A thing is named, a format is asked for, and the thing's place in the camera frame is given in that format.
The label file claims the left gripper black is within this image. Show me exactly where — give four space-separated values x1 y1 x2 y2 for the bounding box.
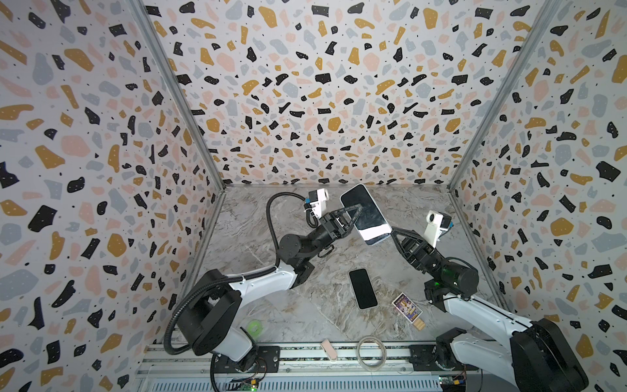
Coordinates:
303 209 362 267

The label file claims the phone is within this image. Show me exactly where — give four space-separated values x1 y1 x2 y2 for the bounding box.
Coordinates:
341 184 392 246

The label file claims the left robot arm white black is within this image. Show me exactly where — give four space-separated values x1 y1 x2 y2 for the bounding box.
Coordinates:
163 204 362 371

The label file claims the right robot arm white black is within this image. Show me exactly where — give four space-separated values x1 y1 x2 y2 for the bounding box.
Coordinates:
391 228 589 391

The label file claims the black smartphone on table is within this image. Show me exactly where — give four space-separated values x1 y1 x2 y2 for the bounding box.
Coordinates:
349 269 378 310

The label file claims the colourful card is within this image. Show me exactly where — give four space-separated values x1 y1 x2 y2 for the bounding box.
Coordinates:
392 293 422 323

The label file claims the small wooden block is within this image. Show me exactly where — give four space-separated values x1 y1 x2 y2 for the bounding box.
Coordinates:
412 318 426 331

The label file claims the pink eraser block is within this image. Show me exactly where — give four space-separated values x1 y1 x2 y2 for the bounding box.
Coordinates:
320 339 338 361

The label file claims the green tape roll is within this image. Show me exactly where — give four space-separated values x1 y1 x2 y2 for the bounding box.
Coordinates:
246 319 264 339

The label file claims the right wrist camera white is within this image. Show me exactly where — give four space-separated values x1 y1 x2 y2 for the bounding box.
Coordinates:
424 210 453 248

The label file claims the coiled white cable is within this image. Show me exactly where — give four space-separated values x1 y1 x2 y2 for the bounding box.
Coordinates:
356 335 388 368

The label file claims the black corrugated cable hose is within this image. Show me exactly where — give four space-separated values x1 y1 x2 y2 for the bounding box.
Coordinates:
162 191 319 356

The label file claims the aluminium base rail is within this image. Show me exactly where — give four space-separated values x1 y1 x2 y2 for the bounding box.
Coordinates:
134 341 550 392

